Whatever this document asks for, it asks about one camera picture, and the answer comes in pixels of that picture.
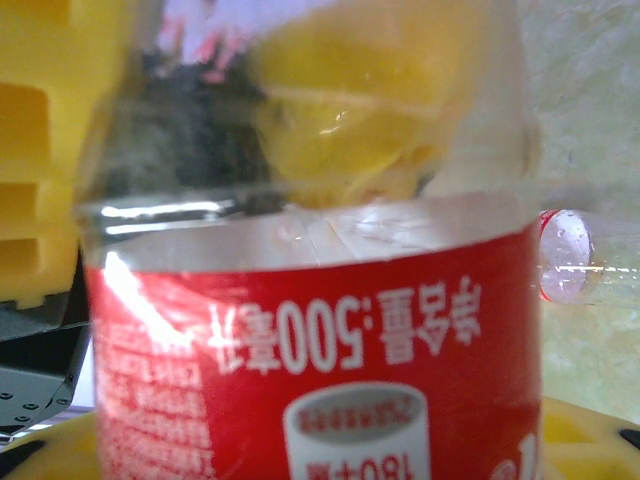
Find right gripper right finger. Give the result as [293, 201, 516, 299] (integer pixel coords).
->
[541, 396, 640, 480]

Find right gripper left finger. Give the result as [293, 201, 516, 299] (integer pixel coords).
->
[0, 412, 99, 480]

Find red label plastic bottle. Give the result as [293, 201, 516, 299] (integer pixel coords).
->
[537, 207, 640, 307]
[74, 0, 546, 480]

